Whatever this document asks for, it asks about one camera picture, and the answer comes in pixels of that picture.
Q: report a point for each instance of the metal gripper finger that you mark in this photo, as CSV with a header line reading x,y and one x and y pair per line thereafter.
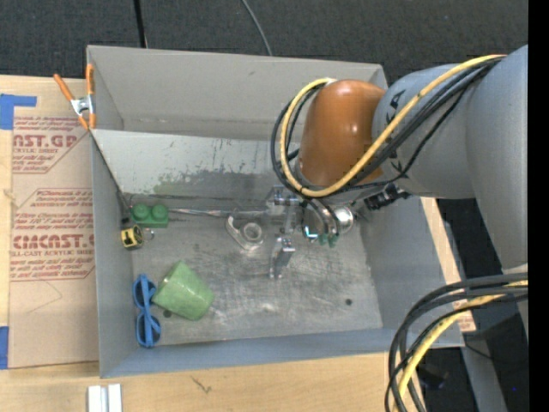
x,y
281,256
289,217

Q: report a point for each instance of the grey metal bin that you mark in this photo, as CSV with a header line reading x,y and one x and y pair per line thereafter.
x,y
300,286

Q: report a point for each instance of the green cup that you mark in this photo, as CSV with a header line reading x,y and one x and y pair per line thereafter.
x,y
184,292

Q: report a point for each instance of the green toy brick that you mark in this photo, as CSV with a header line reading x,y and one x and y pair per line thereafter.
x,y
150,216

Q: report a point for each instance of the blue sunglasses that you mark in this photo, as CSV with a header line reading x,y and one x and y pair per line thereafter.
x,y
145,311

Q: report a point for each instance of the yellow and black tape measure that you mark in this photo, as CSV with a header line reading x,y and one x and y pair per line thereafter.
x,y
131,236

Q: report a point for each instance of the brown cardboard board, red print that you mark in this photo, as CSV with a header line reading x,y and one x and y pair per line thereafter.
x,y
51,307

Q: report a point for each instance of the black cylinder on white bracket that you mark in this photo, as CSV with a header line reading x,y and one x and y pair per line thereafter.
x,y
379,200

